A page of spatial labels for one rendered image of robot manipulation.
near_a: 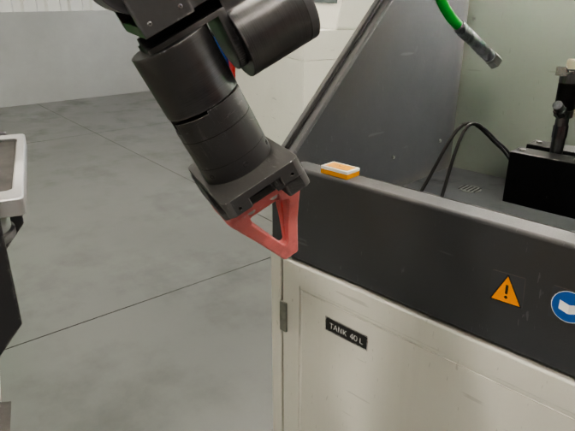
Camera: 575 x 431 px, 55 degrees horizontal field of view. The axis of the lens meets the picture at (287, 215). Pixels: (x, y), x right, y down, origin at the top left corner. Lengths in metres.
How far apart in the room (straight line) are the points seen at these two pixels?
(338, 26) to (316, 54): 0.22
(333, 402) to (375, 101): 0.53
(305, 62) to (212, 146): 3.20
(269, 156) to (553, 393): 0.48
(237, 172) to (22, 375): 1.79
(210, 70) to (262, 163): 0.08
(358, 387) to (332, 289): 0.17
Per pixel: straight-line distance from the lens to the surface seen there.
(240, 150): 0.40
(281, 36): 0.40
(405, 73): 1.09
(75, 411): 1.92
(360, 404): 0.96
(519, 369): 0.76
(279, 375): 1.08
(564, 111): 0.89
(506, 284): 0.71
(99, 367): 2.08
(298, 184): 0.40
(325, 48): 3.64
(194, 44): 0.38
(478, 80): 1.27
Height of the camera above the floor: 1.20
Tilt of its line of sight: 22 degrees down
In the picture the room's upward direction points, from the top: straight up
